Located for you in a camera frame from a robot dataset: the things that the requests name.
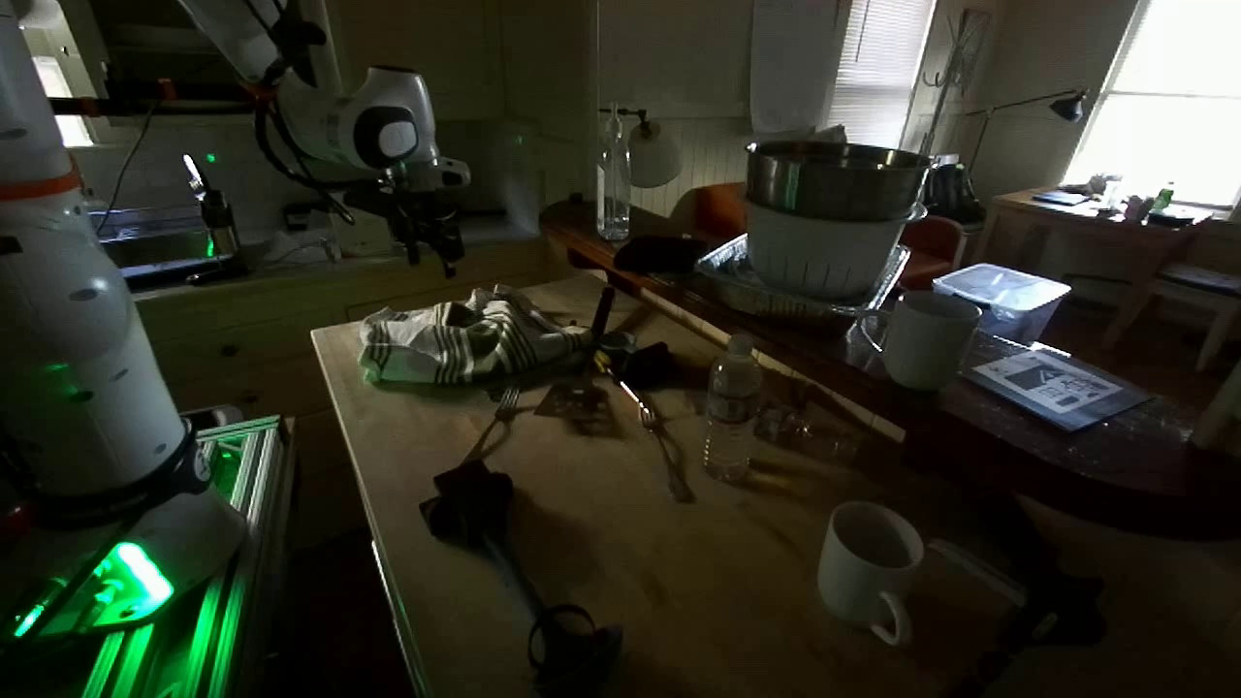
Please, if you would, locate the clear plastic storage box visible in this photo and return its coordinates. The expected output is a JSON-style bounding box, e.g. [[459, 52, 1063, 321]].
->
[[934, 265, 1070, 343]]

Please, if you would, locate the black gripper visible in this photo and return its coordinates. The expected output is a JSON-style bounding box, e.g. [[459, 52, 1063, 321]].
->
[[375, 173, 465, 275]]

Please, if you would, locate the metal tray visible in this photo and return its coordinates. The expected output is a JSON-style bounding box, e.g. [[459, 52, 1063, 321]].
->
[[692, 237, 911, 318]]

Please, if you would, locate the striped tea towel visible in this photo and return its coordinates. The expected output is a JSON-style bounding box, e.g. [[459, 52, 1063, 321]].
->
[[360, 282, 589, 387]]

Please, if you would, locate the black clamp tool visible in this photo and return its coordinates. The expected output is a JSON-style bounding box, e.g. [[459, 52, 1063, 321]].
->
[[418, 463, 624, 698]]

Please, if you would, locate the white mug on tray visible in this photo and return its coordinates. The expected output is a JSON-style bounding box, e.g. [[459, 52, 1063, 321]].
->
[[862, 291, 983, 393]]

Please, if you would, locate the clear plastic water bottle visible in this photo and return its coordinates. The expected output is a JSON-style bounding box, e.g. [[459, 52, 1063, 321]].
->
[[703, 334, 763, 480]]

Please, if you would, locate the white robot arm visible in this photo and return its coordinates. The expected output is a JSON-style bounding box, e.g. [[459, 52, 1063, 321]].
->
[[0, 0, 463, 502]]

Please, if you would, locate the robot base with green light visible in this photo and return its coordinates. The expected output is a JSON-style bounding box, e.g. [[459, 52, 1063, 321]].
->
[[0, 414, 295, 698]]

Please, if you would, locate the desk lamp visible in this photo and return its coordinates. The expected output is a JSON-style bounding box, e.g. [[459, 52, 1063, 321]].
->
[[961, 88, 1092, 195]]

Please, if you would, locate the white mug on table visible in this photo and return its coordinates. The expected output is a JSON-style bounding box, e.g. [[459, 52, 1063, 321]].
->
[[818, 502, 924, 646]]

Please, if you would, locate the wooden desk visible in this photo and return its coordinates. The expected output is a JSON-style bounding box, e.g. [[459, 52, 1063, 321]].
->
[[977, 188, 1239, 305]]

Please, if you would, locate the white colander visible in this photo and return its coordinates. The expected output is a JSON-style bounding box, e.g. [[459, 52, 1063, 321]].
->
[[750, 206, 900, 296]]

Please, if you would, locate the stainless steel bowl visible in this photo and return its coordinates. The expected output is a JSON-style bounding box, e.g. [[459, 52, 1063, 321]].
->
[[744, 140, 926, 220]]

